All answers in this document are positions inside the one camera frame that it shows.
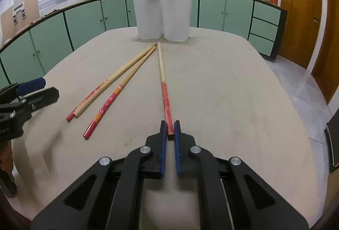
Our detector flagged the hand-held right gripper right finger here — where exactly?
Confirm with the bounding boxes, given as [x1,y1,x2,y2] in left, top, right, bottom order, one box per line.
[173,120,309,230]

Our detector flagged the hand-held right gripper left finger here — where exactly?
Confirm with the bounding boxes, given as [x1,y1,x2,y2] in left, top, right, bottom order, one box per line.
[31,120,168,230]

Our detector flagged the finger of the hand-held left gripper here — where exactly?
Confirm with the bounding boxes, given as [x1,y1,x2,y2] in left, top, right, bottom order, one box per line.
[15,77,46,96]
[19,87,60,114]

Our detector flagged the plain wooden chopstick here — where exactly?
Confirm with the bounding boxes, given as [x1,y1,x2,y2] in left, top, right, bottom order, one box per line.
[73,45,157,118]

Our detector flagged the red-handled wooden chopstick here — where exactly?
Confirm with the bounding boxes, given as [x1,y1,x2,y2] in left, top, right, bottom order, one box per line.
[157,42,175,140]
[66,44,157,123]

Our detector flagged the orange-handled wooden chopstick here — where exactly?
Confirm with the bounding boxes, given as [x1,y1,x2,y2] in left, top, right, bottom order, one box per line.
[83,46,157,140]

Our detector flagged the white plastic utensil holder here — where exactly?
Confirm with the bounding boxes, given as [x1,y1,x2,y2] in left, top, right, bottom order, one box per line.
[132,0,193,42]

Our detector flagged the person's left hand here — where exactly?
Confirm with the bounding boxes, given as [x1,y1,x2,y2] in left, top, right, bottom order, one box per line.
[0,140,14,175]

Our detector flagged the brown wooden board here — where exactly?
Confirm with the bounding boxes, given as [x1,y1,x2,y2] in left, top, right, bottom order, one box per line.
[0,0,40,40]

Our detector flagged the green base cabinets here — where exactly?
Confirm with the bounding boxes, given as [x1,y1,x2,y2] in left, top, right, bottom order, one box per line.
[0,0,288,93]

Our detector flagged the black cabinet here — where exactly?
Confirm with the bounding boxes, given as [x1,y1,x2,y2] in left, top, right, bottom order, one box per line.
[324,110,339,174]

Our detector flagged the wooden door with knob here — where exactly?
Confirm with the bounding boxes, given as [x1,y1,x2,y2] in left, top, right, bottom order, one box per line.
[276,0,328,69]

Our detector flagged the white bracket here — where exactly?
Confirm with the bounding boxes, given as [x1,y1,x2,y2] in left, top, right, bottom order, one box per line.
[12,2,27,25]

